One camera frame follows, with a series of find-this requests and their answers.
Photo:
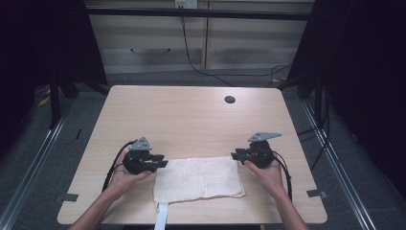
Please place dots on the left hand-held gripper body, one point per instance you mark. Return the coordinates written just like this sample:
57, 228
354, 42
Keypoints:
135, 161

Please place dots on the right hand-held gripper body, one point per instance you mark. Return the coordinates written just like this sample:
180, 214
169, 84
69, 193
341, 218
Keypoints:
263, 155

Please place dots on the person's left hand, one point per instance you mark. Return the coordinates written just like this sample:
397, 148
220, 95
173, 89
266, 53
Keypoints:
121, 180

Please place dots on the person's right hand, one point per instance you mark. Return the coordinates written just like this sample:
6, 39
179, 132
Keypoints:
271, 179

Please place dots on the black table grommet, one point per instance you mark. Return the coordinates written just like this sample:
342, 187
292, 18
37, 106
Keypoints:
230, 99

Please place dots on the small black floor strip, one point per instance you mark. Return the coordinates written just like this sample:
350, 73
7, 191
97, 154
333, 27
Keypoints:
78, 134

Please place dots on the grey tape piece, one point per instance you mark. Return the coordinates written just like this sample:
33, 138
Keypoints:
71, 197
317, 193

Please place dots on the black metal stand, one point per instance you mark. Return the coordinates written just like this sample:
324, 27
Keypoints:
55, 102

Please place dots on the yellow tape strip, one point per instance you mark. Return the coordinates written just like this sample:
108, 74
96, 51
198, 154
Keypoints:
44, 101

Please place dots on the black curtain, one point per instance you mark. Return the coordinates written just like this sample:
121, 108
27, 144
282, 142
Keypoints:
38, 48
367, 80

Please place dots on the metal floor rail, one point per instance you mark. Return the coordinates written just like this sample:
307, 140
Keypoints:
338, 169
32, 169

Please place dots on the white wall socket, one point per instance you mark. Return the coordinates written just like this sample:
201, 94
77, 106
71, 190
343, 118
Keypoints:
191, 4

